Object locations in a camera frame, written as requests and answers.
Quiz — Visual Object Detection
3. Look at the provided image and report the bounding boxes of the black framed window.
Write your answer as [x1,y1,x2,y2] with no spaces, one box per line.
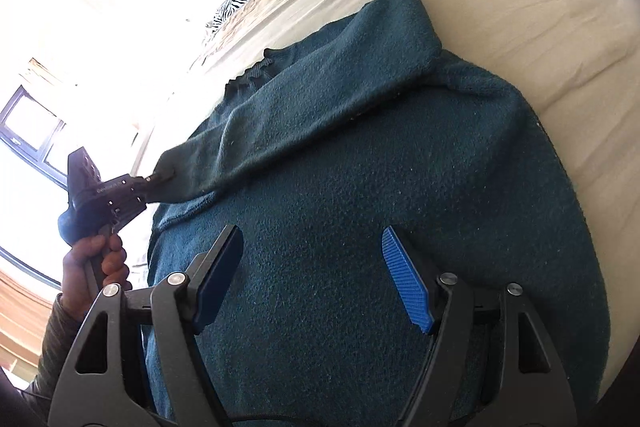
[0,84,71,293]

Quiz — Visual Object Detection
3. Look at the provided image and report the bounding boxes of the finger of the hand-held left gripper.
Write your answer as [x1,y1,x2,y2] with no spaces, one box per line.
[142,169,177,191]

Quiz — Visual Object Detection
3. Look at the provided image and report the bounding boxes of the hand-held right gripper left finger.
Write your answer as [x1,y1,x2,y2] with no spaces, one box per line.
[47,224,244,427]

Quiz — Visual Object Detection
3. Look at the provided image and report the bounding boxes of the dark teal knit sweater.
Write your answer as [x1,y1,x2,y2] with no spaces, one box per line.
[141,0,612,427]

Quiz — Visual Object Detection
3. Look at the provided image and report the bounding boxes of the person's left hand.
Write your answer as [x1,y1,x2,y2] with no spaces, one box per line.
[61,233,132,304]

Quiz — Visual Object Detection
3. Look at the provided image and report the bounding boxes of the person's left forearm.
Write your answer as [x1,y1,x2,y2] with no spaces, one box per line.
[29,292,98,408]

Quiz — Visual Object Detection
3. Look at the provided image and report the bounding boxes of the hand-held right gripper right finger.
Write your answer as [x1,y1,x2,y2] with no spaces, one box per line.
[381,226,581,427]

